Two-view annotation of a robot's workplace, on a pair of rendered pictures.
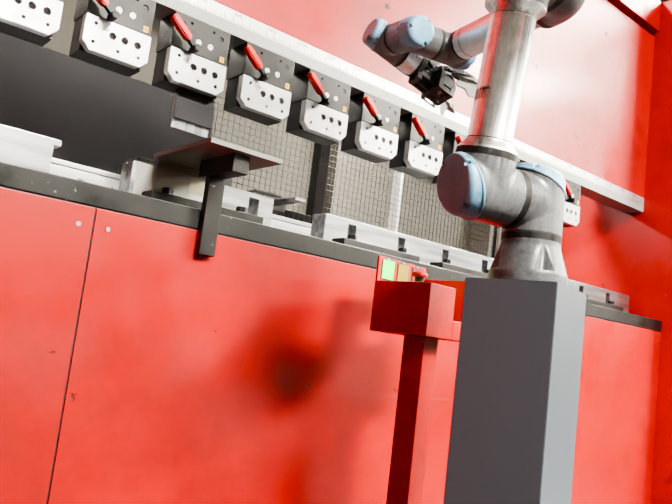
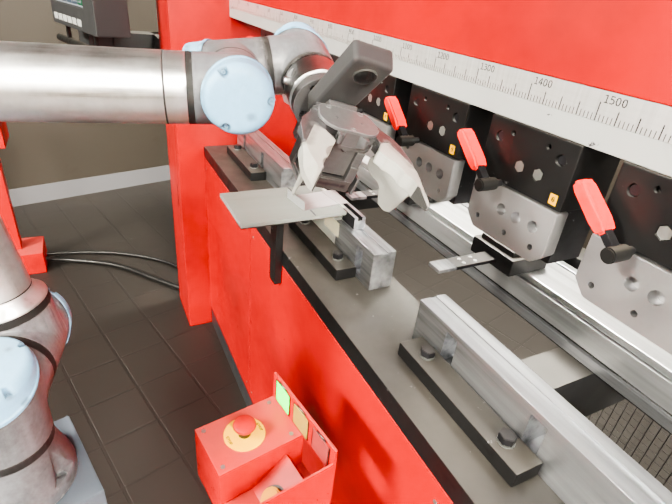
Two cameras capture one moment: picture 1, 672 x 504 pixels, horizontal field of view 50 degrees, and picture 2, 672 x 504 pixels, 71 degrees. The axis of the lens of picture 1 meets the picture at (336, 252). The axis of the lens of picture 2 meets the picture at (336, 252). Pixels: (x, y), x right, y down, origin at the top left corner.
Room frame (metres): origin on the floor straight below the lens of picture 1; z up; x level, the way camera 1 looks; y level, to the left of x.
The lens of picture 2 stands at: (1.89, -0.73, 1.47)
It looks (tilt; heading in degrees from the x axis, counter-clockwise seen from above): 29 degrees down; 100
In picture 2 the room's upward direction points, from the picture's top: 6 degrees clockwise
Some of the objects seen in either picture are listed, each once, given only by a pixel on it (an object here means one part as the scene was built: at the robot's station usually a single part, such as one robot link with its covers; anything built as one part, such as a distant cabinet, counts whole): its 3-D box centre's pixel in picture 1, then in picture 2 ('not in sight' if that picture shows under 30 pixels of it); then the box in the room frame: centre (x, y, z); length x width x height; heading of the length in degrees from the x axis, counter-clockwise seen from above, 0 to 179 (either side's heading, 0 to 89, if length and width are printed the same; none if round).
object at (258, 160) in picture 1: (216, 158); (282, 204); (1.57, 0.29, 1.00); 0.26 x 0.18 x 0.01; 40
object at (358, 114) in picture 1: (370, 128); (536, 186); (2.05, -0.06, 1.26); 0.15 x 0.09 x 0.17; 130
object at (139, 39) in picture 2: not in sight; (146, 45); (0.64, 1.22, 1.17); 0.40 x 0.24 x 0.07; 130
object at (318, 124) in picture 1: (318, 108); (447, 142); (1.92, 0.10, 1.26); 0.15 x 0.09 x 0.17; 130
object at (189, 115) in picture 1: (192, 113); not in sight; (1.68, 0.39, 1.13); 0.10 x 0.02 x 0.10; 130
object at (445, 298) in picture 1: (425, 299); (261, 462); (1.72, -0.23, 0.75); 0.20 x 0.16 x 0.18; 138
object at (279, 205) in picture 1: (273, 200); (483, 254); (2.05, 0.20, 1.01); 0.26 x 0.12 x 0.05; 40
